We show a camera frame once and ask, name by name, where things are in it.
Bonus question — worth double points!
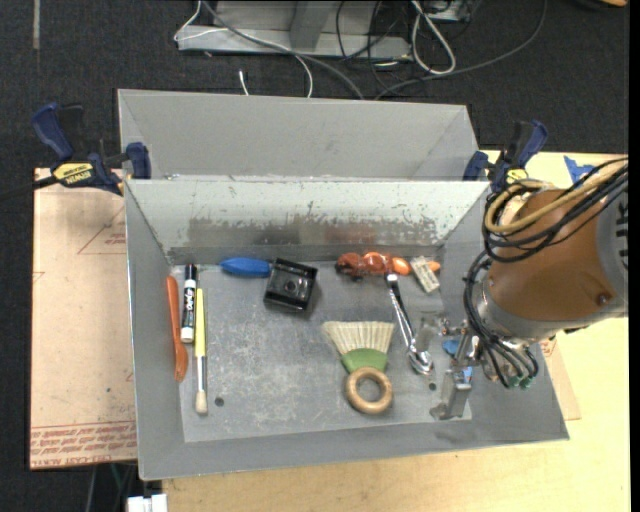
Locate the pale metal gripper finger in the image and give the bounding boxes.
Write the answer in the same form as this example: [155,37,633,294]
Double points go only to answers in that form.
[429,368,474,421]
[417,314,442,354]

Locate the shiny metal spoon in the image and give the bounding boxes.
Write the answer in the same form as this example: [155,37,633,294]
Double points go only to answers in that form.
[384,272,436,376]

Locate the brown toy animal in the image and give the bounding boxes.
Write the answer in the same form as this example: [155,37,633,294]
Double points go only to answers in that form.
[335,251,397,282]

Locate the grey metal bin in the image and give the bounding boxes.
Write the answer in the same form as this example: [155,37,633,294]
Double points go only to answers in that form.
[117,88,570,482]

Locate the black and white marker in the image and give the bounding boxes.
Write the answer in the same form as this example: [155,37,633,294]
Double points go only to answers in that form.
[180,263,198,344]

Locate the brown cardboard board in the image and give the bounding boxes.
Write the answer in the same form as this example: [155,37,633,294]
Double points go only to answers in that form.
[29,167,582,471]

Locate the small broom with wooden ring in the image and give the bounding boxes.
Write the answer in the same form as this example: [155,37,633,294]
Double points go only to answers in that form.
[320,320,397,416]

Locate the black camera box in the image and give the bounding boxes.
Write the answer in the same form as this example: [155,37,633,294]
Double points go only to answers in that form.
[262,257,320,315]

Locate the blue oval handle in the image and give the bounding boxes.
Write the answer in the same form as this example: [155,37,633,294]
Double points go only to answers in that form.
[219,256,274,279]

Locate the yellow handled paintbrush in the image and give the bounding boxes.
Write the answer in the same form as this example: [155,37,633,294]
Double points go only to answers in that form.
[193,287,210,416]

